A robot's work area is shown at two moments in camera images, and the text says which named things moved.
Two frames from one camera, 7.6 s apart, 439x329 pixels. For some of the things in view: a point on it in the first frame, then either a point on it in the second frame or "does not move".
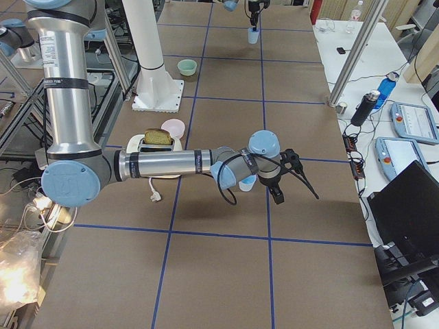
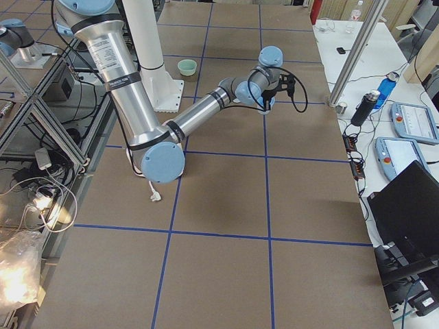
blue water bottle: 385,88 does not move
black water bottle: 364,107 does not move
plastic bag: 20,266 does not move
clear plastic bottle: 355,16 does not move
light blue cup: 246,184 -> 260,100
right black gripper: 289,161 -> 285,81
